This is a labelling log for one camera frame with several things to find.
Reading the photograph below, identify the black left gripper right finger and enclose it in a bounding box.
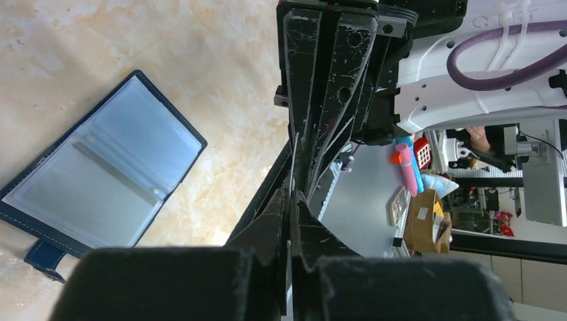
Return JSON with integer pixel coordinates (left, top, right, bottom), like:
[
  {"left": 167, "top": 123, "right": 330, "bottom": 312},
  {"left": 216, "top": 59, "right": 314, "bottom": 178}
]
[{"left": 290, "top": 191, "right": 516, "bottom": 320}]

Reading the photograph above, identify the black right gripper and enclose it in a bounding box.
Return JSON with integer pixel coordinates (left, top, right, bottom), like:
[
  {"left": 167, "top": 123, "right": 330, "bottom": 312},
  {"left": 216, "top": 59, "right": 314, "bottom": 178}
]
[{"left": 274, "top": 1, "right": 467, "bottom": 199}]

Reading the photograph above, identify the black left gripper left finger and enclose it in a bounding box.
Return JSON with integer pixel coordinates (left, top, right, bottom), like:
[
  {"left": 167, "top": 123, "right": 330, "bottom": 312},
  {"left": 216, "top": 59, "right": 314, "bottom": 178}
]
[{"left": 50, "top": 189, "right": 289, "bottom": 320}]

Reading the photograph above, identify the blue leather card holder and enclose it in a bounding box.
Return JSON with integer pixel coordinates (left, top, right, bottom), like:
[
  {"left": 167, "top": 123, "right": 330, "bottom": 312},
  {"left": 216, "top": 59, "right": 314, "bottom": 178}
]
[{"left": 1, "top": 70, "right": 207, "bottom": 283}]

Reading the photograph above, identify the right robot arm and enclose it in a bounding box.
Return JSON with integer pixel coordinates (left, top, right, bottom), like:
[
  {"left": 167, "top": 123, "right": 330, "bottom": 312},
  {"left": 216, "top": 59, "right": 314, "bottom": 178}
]
[{"left": 275, "top": 1, "right": 566, "bottom": 197}]

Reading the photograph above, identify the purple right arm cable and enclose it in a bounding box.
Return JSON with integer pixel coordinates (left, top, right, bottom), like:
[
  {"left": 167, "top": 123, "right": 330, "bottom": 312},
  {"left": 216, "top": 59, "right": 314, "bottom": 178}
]
[{"left": 446, "top": 19, "right": 567, "bottom": 92}]

